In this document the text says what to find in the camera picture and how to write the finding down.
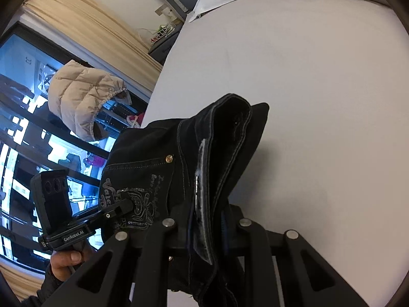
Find beige down jacket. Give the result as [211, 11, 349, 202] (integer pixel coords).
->
[48, 60, 132, 142]

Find person's left forearm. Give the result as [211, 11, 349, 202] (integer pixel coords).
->
[19, 264, 69, 307]

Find white bed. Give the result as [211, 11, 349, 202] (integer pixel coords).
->
[149, 0, 409, 307]

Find black pants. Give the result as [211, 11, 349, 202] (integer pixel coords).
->
[99, 93, 270, 307]

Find large window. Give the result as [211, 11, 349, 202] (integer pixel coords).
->
[0, 22, 151, 274]

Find beige curtain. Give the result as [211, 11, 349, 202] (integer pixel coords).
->
[22, 0, 164, 96]
[0, 256, 46, 302]

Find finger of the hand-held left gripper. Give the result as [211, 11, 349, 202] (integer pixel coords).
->
[95, 198, 134, 227]

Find flat white pillow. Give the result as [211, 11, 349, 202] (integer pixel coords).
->
[185, 0, 286, 24]

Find grey nightstand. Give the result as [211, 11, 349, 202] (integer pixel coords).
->
[147, 26, 185, 67]

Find pink cloth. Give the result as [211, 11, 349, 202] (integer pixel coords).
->
[126, 111, 146, 129]

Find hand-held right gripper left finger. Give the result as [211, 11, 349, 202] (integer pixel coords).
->
[40, 213, 195, 307]

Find person's left hand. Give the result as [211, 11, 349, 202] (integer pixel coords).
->
[49, 249, 85, 282]

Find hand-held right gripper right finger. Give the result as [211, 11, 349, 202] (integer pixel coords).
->
[220, 205, 369, 307]

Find wall socket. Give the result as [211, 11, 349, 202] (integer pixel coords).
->
[155, 4, 178, 18]

